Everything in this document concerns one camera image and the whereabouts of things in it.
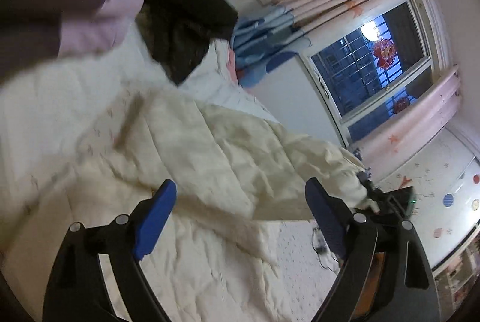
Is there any person right hand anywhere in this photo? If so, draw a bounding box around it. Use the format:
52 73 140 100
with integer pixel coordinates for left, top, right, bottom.
353 252 385 319

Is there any left blue whale curtain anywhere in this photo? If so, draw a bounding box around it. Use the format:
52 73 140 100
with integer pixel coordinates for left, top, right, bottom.
230 5 312 88

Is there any floral cherry bedsheet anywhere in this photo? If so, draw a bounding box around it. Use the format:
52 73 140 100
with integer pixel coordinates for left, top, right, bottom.
0 88 346 322

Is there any purple garment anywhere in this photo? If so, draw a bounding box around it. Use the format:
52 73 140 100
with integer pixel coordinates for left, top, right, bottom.
1 0 144 81

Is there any shelf with clutter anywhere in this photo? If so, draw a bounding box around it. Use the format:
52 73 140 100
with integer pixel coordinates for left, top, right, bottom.
434 234 479 321

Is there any window with metal bars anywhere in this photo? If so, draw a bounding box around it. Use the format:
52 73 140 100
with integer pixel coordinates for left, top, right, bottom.
301 0 441 147

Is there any cream quilted jacket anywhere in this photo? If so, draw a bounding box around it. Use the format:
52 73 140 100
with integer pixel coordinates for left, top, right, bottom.
78 89 368 263

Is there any orange tree wall sticker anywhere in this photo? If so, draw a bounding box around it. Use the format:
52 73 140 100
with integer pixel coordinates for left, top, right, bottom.
399 175 413 189

